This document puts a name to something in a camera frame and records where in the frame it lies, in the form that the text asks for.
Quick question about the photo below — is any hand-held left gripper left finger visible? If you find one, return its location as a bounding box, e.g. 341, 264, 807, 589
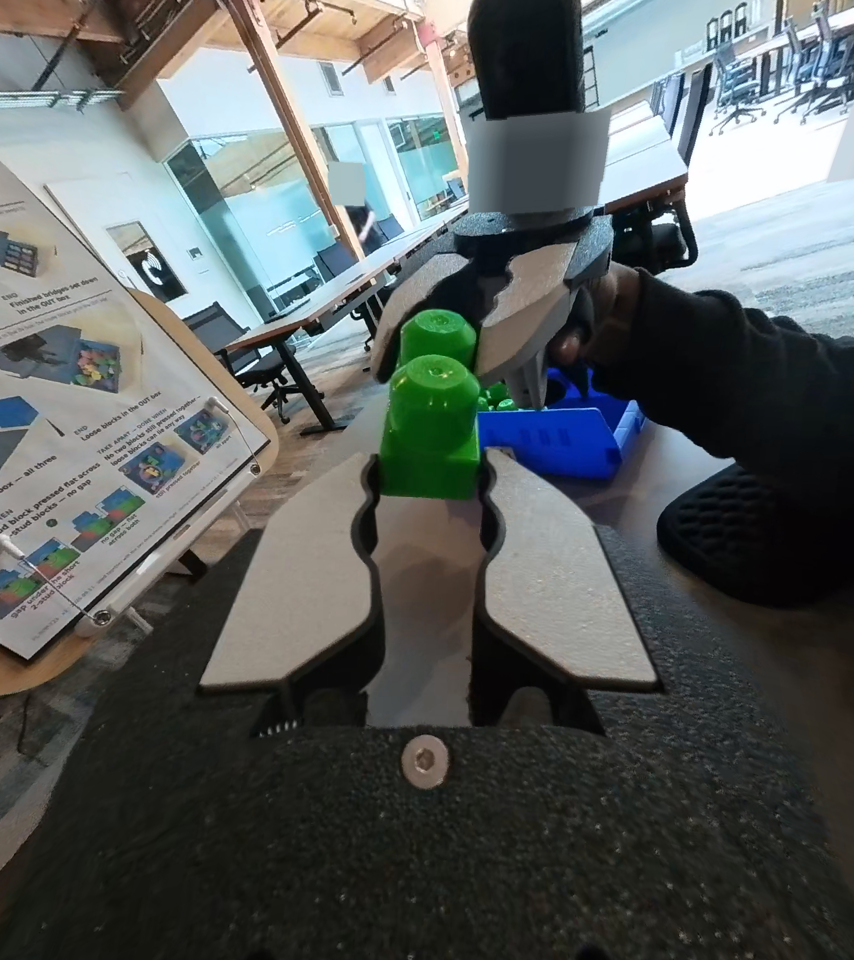
199, 450, 386, 691

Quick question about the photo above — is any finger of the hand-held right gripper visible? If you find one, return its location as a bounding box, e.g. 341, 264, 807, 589
472, 240, 581, 411
373, 252, 476, 384

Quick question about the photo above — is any row of background desks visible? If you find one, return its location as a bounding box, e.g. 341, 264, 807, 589
600, 113, 692, 214

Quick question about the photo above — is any black honeycomb rubber pad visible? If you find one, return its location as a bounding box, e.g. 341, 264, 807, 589
657, 462, 854, 609

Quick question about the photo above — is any blue bin with white label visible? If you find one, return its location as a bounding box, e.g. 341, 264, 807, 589
480, 365, 648, 483

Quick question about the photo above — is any black office chair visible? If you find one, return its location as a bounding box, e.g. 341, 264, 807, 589
187, 300, 296, 424
709, 38, 776, 139
780, 12, 854, 124

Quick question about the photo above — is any framed wall sign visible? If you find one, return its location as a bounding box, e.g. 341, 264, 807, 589
105, 222, 188, 304

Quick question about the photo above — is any printed instruction sheet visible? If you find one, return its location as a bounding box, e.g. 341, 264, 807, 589
0, 105, 270, 661

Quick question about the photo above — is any wooden background desk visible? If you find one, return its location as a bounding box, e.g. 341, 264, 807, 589
225, 203, 473, 436

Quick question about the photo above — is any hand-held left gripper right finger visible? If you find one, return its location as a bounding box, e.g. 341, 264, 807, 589
475, 447, 660, 691

